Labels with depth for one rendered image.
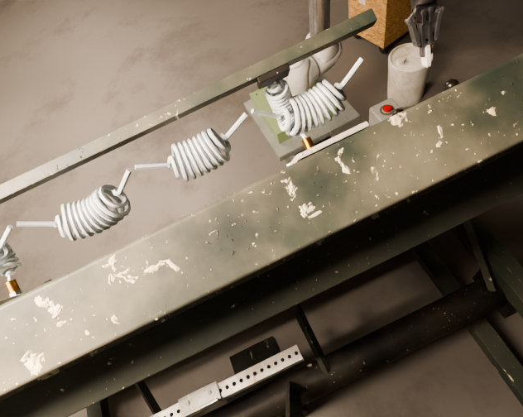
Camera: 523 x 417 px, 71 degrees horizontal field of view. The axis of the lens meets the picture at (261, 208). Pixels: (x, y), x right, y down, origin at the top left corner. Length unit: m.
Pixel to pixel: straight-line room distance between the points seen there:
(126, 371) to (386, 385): 1.77
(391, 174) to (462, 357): 1.99
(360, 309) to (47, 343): 2.03
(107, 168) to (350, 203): 3.22
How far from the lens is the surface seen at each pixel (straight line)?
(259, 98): 2.20
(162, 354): 0.72
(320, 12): 1.96
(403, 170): 0.49
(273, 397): 1.62
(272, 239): 0.45
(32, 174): 0.62
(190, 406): 1.39
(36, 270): 3.44
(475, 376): 2.41
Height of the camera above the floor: 2.31
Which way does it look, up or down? 58 degrees down
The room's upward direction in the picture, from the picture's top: 24 degrees counter-clockwise
